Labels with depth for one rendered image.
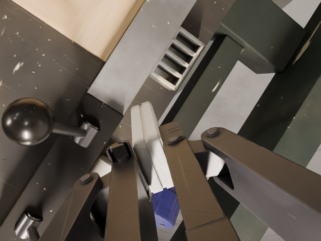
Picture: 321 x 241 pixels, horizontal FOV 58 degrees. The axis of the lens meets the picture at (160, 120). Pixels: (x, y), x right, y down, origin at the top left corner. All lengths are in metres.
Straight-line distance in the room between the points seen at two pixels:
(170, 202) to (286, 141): 2.61
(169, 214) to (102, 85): 2.68
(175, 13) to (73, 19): 0.12
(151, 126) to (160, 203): 2.78
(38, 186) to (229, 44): 0.34
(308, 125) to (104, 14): 0.30
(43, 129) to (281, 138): 0.30
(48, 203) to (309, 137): 0.34
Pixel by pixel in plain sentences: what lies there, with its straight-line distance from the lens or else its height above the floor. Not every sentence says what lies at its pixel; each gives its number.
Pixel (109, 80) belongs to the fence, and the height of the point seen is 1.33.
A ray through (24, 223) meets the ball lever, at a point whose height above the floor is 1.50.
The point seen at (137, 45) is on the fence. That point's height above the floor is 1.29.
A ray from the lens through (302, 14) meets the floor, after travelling 1.83.
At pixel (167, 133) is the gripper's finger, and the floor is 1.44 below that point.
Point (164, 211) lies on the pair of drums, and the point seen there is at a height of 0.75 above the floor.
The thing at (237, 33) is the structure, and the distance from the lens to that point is 0.48.
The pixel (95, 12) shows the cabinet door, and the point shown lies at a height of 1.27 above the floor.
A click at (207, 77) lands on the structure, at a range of 0.47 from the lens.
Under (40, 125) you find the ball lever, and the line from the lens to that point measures 0.23.
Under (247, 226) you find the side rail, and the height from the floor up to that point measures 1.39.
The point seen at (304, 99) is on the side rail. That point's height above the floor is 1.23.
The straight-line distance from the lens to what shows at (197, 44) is 0.38.
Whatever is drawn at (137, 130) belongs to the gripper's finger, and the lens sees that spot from 0.16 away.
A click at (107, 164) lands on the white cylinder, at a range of 0.37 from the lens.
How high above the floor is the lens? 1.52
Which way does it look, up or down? 31 degrees down
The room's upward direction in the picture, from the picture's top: 156 degrees counter-clockwise
